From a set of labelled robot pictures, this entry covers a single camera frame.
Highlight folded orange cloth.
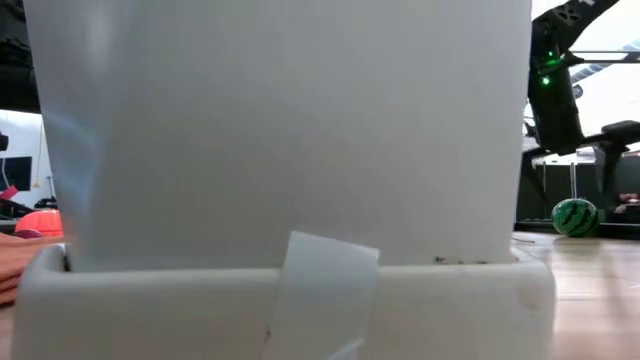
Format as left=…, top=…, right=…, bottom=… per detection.
left=0, top=232, right=66, bottom=306

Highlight white hexagonal planter pot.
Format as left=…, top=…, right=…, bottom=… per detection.
left=9, top=0, right=557, bottom=360

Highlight clear tape strip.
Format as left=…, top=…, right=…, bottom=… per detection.
left=262, top=230, right=381, bottom=360

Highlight grey ventilation duct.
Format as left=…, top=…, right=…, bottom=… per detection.
left=569, top=39, right=640, bottom=86

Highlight black partition panels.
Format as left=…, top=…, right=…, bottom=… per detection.
left=517, top=162, right=604, bottom=224

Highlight green striped toy watermelon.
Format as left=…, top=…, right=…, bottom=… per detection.
left=551, top=197, right=600, bottom=238

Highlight orange toy fruit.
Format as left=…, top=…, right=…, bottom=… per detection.
left=14, top=208, right=65, bottom=238

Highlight black tripod stand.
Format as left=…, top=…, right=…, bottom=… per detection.
left=33, top=174, right=59, bottom=211

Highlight dark computer monitor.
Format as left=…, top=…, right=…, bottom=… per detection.
left=618, top=155, right=640, bottom=195
left=0, top=155, right=33, bottom=193

